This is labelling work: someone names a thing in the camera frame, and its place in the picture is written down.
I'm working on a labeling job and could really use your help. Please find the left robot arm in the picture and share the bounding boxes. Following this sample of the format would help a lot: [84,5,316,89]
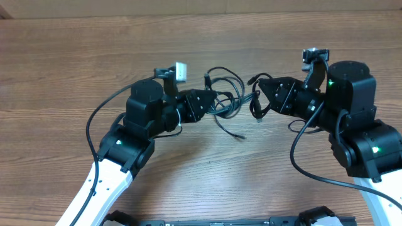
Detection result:
[57,78,217,225]

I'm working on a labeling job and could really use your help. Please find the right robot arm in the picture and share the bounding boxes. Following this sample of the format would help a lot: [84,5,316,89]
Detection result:
[255,61,401,225]

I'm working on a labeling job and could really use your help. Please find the thin black USB cable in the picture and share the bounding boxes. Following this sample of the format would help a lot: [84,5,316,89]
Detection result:
[213,72,274,140]

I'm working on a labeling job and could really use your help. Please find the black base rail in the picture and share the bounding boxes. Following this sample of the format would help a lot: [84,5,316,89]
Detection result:
[100,206,357,226]

